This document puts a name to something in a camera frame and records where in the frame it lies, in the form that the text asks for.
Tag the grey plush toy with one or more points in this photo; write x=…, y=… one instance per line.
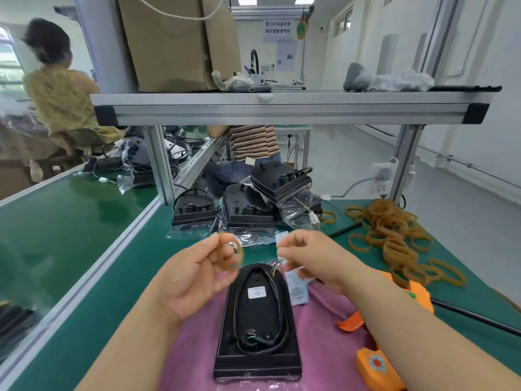
x=358, y=77

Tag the aluminium shelf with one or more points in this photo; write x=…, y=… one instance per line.
x=285, y=107

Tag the pile of tan rubber bands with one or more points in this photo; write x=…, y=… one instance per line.
x=397, y=240

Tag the person's left hand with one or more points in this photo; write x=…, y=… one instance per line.
x=191, y=276

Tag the person's left forearm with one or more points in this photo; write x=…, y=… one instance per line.
x=134, y=350

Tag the white paper sign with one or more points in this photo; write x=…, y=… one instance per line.
x=277, y=27

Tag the person's right thumb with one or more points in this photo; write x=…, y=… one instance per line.
x=294, y=239

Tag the orange tape dispenser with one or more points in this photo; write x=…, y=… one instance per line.
x=376, y=370

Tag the orange plastic tool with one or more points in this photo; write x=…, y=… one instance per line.
x=419, y=295

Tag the black card reader device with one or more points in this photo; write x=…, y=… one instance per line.
x=257, y=321

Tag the person's right forearm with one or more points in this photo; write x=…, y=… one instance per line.
x=419, y=337

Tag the black rod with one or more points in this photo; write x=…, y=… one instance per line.
x=345, y=230

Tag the white power strip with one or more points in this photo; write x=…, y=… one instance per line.
x=382, y=177

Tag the white paper tag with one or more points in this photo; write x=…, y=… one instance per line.
x=297, y=287

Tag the black device in plastic bag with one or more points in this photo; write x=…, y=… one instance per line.
x=281, y=181
x=193, y=213
x=246, y=209

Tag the aluminium frame post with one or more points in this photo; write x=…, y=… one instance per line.
x=158, y=162
x=407, y=158

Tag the pink cloth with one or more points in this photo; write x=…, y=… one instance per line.
x=325, y=346

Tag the yellow hanging tool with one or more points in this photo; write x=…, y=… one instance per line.
x=302, y=28

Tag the tan rubber band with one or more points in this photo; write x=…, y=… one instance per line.
x=240, y=256

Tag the heap of bagged black devices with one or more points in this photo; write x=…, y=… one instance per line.
x=138, y=156

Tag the person's right hand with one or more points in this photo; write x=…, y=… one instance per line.
x=325, y=260

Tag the white work gloves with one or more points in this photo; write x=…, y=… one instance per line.
x=234, y=82

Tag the brown cardboard box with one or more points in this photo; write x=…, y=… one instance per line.
x=175, y=44

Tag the person's left thumb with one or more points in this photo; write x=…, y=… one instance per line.
x=217, y=240

